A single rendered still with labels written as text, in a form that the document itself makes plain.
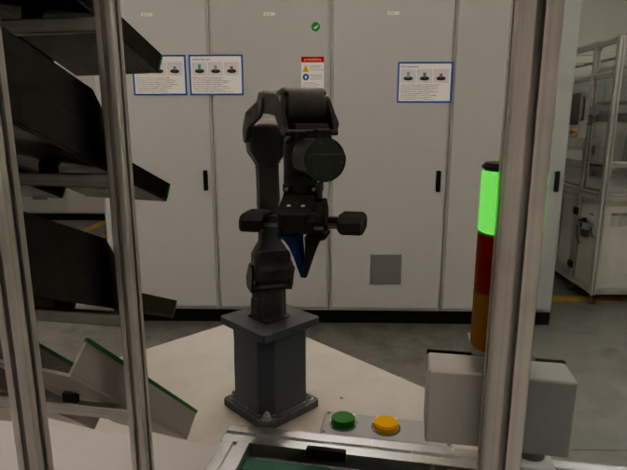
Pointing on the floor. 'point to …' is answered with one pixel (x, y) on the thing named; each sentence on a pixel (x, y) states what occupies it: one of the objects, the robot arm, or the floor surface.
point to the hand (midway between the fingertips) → (303, 255)
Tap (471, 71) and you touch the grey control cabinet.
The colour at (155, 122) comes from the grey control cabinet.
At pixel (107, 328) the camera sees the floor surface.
